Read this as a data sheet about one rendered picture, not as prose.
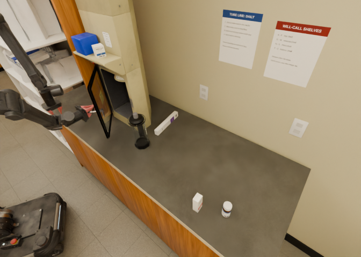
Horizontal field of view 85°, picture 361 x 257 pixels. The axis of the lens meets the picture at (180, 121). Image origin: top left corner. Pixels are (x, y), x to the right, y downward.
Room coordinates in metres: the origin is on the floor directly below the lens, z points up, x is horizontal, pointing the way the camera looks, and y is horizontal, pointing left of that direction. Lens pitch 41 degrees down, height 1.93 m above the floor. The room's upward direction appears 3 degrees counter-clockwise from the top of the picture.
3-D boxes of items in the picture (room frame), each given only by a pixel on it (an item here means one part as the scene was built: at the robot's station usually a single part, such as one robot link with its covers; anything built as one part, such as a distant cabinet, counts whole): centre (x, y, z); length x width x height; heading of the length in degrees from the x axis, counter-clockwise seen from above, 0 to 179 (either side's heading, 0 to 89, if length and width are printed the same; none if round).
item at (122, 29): (1.25, 0.34, 1.33); 0.32 x 0.25 x 0.77; 49
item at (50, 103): (1.11, 0.86, 1.21); 0.10 x 0.07 x 0.07; 139
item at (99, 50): (1.08, 0.42, 1.54); 0.05 x 0.05 x 0.06; 34
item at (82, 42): (1.16, 0.51, 1.56); 0.10 x 0.10 x 0.09; 49
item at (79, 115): (0.96, 0.62, 1.20); 0.07 x 0.07 x 0.10; 49
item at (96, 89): (1.10, 0.52, 1.19); 0.30 x 0.01 x 0.40; 8
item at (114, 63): (1.11, 0.46, 1.46); 0.32 x 0.11 x 0.10; 49
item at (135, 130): (0.94, 0.27, 1.06); 0.11 x 0.11 x 0.21
